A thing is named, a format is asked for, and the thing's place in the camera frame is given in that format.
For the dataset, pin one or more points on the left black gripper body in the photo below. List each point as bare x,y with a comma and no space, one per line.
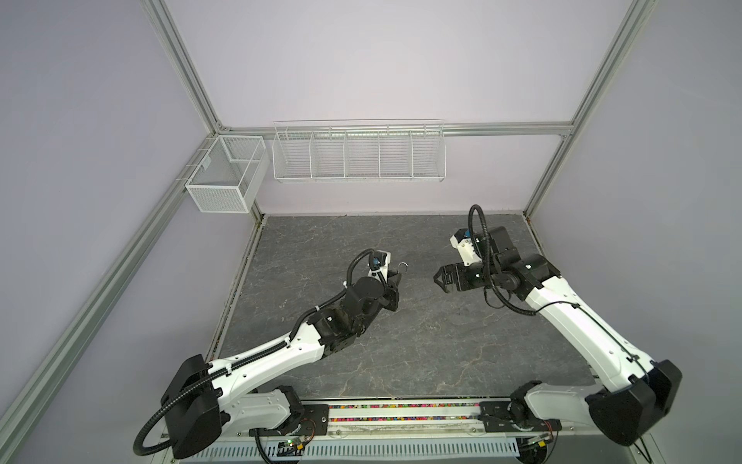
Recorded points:
389,298

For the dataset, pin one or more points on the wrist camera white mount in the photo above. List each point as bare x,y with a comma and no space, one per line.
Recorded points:
378,265
461,241

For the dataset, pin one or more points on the white vented cable duct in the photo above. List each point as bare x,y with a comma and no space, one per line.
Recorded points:
322,451

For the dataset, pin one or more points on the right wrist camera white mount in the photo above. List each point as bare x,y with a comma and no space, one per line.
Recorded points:
461,241

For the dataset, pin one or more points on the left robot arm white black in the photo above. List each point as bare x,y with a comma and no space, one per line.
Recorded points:
203,399

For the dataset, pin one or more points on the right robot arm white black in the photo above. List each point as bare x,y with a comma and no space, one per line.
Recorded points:
614,360

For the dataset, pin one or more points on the long white wire basket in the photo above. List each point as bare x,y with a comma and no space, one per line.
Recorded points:
391,150

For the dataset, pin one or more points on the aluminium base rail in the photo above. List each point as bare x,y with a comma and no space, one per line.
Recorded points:
400,419

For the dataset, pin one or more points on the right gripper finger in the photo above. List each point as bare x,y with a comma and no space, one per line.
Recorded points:
442,275
445,286

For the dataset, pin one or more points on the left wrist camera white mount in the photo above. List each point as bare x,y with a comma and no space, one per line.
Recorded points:
378,265

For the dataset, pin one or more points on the aluminium frame profiles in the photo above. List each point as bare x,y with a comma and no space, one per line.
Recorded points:
35,397

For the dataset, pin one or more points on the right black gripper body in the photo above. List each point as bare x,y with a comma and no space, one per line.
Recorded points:
466,277

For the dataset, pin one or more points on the white mesh box basket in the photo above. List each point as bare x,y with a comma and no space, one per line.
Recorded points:
229,175

